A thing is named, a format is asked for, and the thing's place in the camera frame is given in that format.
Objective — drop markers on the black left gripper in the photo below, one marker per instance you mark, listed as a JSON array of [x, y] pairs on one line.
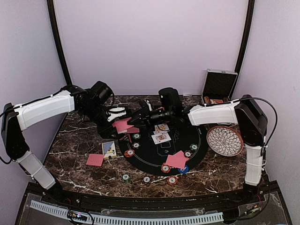
[[106, 131]]

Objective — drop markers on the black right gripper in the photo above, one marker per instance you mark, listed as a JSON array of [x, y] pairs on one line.
[[144, 120]]

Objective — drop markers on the red backed card deck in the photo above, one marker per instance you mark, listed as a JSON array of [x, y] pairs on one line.
[[122, 125]]

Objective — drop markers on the face-up nine diamonds card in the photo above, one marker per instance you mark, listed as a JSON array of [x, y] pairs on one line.
[[161, 127]]

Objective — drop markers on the face-up king card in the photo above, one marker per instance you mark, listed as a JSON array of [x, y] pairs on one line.
[[161, 137]]

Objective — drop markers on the red card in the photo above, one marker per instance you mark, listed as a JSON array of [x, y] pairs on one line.
[[95, 159], [133, 130], [182, 154], [176, 161]]

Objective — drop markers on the blue small blind button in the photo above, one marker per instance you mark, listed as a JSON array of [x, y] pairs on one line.
[[184, 170]]

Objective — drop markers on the red yellow poker chip stack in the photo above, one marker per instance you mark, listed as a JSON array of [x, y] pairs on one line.
[[172, 180]]

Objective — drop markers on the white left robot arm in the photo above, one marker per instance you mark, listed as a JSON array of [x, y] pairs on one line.
[[19, 119]]

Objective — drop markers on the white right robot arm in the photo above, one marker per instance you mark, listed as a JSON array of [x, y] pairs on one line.
[[244, 112]]

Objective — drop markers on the blue backed card deck box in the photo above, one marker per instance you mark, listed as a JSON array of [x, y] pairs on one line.
[[109, 150]]

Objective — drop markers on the red triangle all-in marker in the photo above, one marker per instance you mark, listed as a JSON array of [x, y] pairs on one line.
[[126, 138]]

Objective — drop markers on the round black poker mat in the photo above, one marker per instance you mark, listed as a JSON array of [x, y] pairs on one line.
[[150, 156]]

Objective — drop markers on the green poker chip stack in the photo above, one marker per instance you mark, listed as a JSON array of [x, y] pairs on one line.
[[125, 178]]

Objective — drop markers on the black red poker chip stack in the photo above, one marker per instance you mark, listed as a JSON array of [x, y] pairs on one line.
[[146, 179]]

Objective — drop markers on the purple and orange chip roll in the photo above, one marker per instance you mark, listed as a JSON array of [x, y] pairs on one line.
[[207, 100]]

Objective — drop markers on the boxed card deck in case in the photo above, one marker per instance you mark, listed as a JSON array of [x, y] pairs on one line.
[[216, 101]]

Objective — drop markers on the aluminium poker case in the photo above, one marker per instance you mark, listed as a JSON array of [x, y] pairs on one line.
[[219, 85]]

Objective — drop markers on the patterned ceramic plate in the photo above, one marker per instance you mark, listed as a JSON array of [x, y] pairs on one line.
[[225, 141]]

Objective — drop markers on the white slotted cable duct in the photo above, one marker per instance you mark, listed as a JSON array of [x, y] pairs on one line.
[[125, 218]]

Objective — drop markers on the black left frame post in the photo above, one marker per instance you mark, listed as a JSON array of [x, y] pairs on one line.
[[58, 43]]

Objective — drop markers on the black corner frame post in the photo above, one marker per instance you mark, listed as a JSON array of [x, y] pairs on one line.
[[245, 36]]

